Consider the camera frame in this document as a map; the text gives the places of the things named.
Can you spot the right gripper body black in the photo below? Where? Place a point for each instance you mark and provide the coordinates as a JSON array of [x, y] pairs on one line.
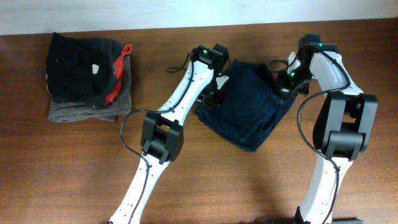
[[296, 82]]

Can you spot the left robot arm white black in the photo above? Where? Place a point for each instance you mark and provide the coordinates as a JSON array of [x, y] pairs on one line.
[[162, 131]]

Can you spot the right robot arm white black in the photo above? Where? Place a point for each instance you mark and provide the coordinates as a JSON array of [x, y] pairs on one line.
[[343, 128]]

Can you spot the black base bracket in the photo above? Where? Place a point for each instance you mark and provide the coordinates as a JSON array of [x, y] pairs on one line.
[[347, 221]]

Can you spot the navy blue garment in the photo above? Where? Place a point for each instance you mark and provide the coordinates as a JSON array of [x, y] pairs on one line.
[[251, 109]]

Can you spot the grey folded garment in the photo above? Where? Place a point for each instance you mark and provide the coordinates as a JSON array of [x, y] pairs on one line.
[[72, 112]]

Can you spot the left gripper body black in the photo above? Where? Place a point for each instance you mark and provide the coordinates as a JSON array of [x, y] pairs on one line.
[[212, 94]]

